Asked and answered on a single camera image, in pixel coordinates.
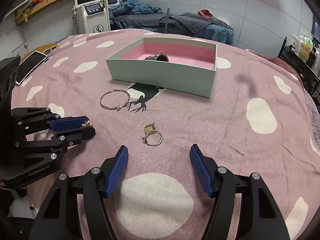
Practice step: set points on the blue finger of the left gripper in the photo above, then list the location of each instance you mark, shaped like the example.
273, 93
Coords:
61, 139
67, 124

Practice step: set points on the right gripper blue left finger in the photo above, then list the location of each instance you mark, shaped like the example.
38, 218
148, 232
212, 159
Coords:
58, 217

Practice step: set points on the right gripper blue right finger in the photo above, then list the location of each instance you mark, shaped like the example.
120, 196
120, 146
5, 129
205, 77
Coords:
260, 216

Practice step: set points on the gold flower earring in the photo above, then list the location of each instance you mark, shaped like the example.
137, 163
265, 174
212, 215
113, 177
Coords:
87, 124

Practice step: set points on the white tablet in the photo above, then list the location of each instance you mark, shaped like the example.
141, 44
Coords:
28, 65

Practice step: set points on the thin silver bangle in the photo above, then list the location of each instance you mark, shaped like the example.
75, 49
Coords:
115, 99

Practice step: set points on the pink polka dot bedsheet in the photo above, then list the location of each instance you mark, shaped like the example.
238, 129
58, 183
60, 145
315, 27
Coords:
258, 119

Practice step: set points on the white beauty machine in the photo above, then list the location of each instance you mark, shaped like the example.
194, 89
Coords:
90, 16

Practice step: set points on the rose gold wrist watch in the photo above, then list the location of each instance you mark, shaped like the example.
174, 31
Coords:
160, 56

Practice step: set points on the black trolley rack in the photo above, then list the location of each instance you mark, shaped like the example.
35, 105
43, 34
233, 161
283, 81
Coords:
309, 78

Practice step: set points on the mint box pink lining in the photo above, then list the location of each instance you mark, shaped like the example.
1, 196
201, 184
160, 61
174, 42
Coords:
191, 67

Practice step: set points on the crumpled blue blanket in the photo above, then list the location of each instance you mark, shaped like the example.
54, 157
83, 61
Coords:
134, 7

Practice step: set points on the massage bed grey cover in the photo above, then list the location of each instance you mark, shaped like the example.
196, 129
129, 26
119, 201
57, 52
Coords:
187, 24

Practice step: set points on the green pump bottle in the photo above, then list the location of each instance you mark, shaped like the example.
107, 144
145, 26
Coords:
305, 49

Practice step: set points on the red cloth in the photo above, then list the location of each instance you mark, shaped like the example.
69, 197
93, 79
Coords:
205, 13

